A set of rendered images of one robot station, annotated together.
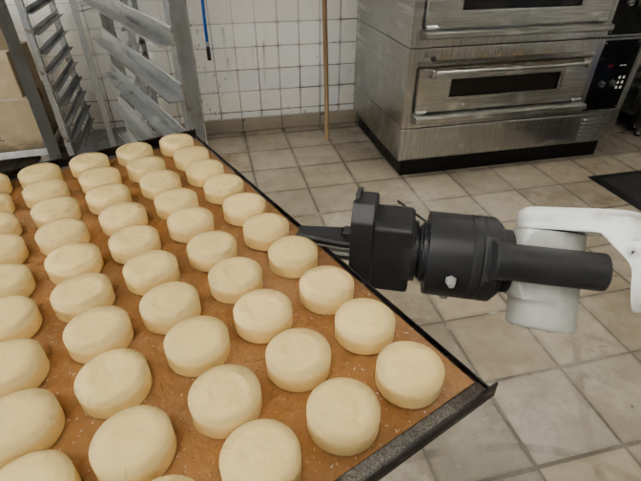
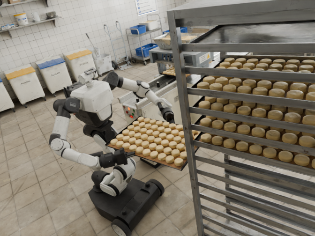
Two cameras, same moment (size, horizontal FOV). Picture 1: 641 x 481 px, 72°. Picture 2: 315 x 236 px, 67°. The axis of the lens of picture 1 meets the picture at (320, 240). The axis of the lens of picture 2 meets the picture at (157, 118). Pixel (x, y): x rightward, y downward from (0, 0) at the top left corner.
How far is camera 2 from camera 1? 1.75 m
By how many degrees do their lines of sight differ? 113
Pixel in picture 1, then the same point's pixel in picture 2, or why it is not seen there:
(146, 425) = (136, 129)
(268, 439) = (125, 131)
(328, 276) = (125, 145)
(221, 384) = (131, 133)
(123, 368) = (142, 130)
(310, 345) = (124, 138)
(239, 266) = (138, 142)
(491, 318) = not seen: outside the picture
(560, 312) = not seen: hidden behind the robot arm
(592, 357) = not seen: outside the picture
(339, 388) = (120, 136)
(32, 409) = (146, 126)
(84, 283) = (155, 133)
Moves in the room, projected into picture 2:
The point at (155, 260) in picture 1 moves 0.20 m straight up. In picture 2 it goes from (150, 138) to (144, 112)
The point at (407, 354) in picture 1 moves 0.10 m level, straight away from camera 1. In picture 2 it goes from (114, 141) to (113, 150)
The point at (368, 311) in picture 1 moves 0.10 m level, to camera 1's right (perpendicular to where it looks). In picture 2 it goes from (119, 143) to (104, 148)
